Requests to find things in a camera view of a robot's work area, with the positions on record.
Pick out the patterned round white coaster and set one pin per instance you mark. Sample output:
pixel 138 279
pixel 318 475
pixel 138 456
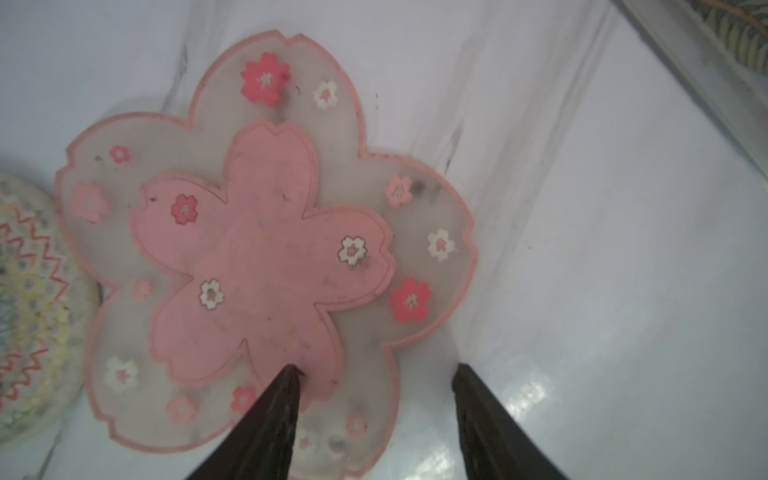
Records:
pixel 47 304

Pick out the pink flower coaster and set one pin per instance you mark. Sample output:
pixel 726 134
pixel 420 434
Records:
pixel 256 232

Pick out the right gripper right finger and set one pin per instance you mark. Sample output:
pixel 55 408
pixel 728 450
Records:
pixel 492 444

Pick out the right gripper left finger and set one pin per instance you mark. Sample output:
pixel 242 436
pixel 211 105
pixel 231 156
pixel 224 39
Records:
pixel 260 446

